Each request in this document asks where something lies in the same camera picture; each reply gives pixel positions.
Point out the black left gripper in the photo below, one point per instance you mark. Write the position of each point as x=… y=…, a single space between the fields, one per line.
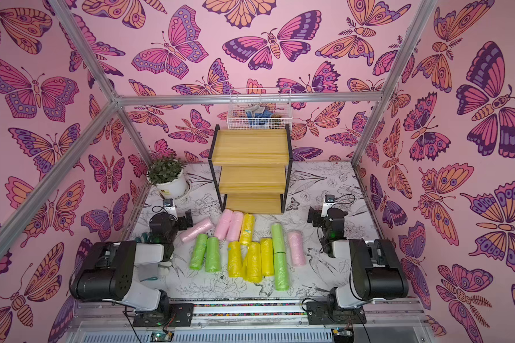
x=182 y=221

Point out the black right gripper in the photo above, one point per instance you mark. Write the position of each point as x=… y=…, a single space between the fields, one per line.
x=315 y=216

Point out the pink roll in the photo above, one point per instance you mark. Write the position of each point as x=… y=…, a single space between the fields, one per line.
x=235 y=227
x=295 y=240
x=223 y=224
x=201 y=227

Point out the green roll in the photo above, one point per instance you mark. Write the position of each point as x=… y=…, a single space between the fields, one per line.
x=199 y=252
x=278 y=238
x=282 y=279
x=212 y=258

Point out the yellow roll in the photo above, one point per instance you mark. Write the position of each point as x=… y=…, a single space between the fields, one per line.
x=253 y=272
x=267 y=261
x=247 y=229
x=234 y=260

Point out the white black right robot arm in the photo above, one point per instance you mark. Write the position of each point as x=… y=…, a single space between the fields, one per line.
x=374 y=272

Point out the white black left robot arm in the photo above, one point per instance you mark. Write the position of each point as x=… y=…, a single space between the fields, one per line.
x=112 y=272

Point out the wooden three-tier shelf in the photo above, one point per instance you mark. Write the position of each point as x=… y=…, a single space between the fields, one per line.
x=251 y=169

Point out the white green work glove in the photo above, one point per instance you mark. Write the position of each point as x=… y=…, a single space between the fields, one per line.
x=152 y=258

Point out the potted green plant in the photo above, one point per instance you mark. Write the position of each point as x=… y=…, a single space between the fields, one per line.
x=167 y=175

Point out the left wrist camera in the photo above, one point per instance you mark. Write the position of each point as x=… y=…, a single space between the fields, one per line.
x=169 y=206

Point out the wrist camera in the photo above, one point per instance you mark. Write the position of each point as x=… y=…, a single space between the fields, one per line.
x=329 y=201
x=169 y=206

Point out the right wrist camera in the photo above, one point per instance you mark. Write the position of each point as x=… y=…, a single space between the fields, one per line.
x=329 y=201

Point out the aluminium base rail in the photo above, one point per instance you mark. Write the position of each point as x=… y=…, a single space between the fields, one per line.
x=277 y=320

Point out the white wire basket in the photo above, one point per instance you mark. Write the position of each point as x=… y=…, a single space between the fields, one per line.
x=260 y=108

